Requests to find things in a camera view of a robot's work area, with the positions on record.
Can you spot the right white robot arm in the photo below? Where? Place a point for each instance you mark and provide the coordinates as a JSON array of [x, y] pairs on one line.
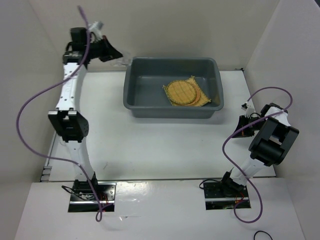
[[273, 138]]

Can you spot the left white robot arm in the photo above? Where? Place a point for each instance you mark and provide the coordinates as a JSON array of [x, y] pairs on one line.
[[68, 122]]

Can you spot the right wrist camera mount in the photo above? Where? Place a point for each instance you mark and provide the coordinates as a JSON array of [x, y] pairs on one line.
[[248, 109]]

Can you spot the round orange woven tray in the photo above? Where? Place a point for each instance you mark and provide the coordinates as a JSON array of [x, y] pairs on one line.
[[197, 97]]

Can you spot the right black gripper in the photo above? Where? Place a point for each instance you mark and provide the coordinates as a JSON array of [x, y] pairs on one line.
[[242, 123]]

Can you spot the clear plastic cup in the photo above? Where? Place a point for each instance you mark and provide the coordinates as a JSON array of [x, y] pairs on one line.
[[123, 62]]

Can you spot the rectangular woven bamboo mat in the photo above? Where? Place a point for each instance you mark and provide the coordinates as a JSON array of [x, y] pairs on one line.
[[203, 97]]

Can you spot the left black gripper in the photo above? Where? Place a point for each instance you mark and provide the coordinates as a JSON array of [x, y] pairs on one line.
[[110, 53]]

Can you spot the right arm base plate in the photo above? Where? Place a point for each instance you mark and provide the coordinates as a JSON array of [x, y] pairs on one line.
[[218, 198]]

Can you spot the grey plastic bin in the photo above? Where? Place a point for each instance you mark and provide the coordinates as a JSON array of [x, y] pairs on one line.
[[146, 77]]

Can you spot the round bamboo tray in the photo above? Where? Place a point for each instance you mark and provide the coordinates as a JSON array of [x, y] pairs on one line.
[[181, 92]]

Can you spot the aluminium table rail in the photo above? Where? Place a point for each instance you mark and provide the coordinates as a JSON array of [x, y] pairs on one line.
[[47, 168]]

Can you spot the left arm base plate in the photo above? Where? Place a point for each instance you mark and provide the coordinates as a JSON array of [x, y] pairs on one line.
[[82, 199]]

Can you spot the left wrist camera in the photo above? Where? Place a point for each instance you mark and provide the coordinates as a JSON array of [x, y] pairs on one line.
[[95, 28]]

